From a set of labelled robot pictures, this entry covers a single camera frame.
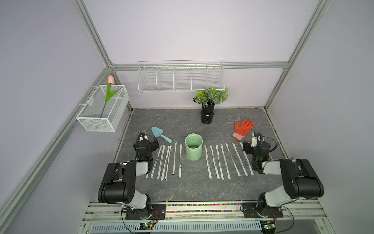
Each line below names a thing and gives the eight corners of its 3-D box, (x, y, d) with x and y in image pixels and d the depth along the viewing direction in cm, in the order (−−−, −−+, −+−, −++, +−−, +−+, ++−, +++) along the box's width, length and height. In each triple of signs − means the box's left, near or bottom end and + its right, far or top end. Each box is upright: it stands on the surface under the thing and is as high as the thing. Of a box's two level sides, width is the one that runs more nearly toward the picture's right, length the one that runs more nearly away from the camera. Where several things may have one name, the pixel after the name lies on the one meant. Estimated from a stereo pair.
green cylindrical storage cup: (186, 160, 94) (184, 149, 82) (186, 145, 101) (185, 133, 89) (202, 160, 94) (203, 149, 82) (201, 145, 101) (202, 133, 89)
